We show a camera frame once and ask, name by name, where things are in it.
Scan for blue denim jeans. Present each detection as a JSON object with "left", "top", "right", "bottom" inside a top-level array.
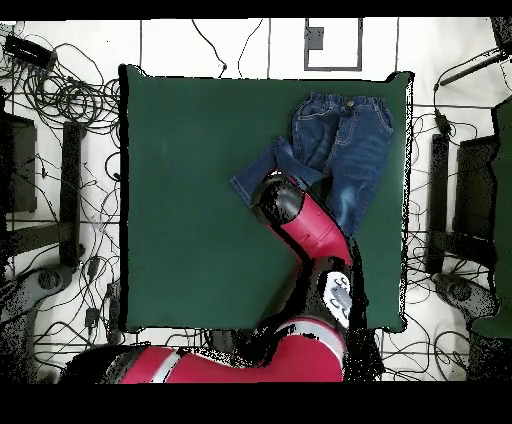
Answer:
[{"left": 229, "top": 91, "right": 396, "bottom": 240}]

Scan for dark green table cloth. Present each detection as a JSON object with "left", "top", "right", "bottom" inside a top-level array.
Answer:
[{"left": 118, "top": 63, "right": 415, "bottom": 335}]

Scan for dark grey square plate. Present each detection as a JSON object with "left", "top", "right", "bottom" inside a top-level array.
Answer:
[{"left": 306, "top": 26, "right": 325, "bottom": 51}]

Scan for black equipment stand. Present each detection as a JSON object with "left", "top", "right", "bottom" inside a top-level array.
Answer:
[
  {"left": 425, "top": 133, "right": 499, "bottom": 275},
  {"left": 0, "top": 115, "right": 86, "bottom": 268}
]

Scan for black rod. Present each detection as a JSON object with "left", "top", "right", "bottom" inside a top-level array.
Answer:
[{"left": 437, "top": 47, "right": 504, "bottom": 87}]

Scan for grey wheeled base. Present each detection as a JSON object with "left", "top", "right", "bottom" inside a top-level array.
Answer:
[
  {"left": 433, "top": 271, "right": 501, "bottom": 326},
  {"left": 0, "top": 264, "right": 77, "bottom": 385}
]

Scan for black power strip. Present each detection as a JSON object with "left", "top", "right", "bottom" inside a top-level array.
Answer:
[{"left": 2, "top": 34, "right": 58, "bottom": 70}]

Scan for grey square frame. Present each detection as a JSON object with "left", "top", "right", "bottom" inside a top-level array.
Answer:
[{"left": 303, "top": 17, "right": 364, "bottom": 72}]

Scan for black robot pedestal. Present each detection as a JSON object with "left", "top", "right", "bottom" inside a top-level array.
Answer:
[{"left": 209, "top": 329, "right": 241, "bottom": 351}]

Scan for black cable tangle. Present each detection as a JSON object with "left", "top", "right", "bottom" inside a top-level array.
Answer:
[{"left": 0, "top": 39, "right": 121, "bottom": 133}]

